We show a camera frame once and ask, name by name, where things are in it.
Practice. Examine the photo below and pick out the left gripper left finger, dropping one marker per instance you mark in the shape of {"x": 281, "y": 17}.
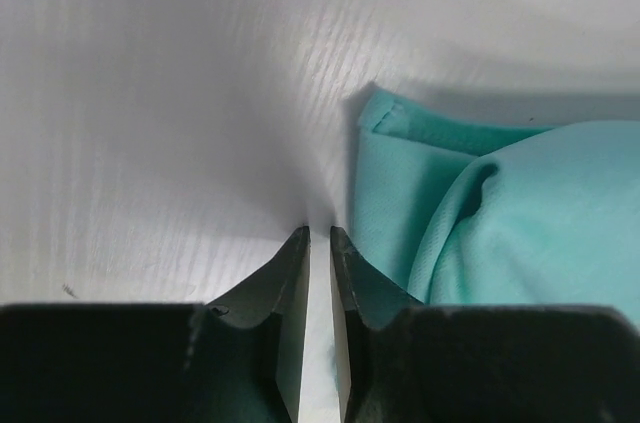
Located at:
{"x": 237, "y": 358}

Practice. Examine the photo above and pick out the teal t shirt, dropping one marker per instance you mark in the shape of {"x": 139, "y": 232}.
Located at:
{"x": 466, "y": 214}

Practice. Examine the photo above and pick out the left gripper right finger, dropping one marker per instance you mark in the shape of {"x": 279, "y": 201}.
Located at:
{"x": 401, "y": 361}

